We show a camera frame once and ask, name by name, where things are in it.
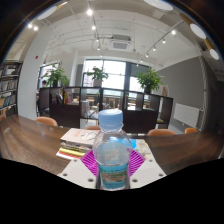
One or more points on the white wall radiator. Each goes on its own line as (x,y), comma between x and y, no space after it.
(186,115)

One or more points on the ceiling spotlights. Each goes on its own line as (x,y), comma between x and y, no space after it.
(89,12)

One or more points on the wall bookshelf with books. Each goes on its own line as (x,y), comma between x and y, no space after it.
(9,88)

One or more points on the round white ceiling lamps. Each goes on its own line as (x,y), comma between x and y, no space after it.
(197,30)

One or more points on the red-spined white book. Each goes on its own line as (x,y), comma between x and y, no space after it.
(66,156)

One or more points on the bushy potted green plant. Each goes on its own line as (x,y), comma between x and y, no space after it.
(56,76)

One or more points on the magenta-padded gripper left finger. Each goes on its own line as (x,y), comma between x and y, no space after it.
(75,173)

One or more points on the white-cover book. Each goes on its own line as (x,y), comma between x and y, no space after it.
(80,136)

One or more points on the blue and white book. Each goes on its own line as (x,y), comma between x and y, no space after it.
(141,146)

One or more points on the large potted plant dark pot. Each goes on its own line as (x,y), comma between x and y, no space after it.
(149,80)

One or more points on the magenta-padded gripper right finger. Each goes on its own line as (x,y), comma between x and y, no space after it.
(148,171)

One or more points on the person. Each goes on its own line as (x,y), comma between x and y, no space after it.
(44,83)

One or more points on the dark open shelf unit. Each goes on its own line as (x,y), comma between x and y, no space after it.
(70,115)

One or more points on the ceiling air conditioner unit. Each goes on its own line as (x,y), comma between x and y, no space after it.
(120,42)

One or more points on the small potted plant white pot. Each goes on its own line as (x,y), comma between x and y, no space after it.
(97,75)

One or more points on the yellow-spined book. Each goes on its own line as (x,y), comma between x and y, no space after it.
(71,152)

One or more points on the clear blue-capped water bottle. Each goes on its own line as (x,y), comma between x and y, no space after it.
(111,156)

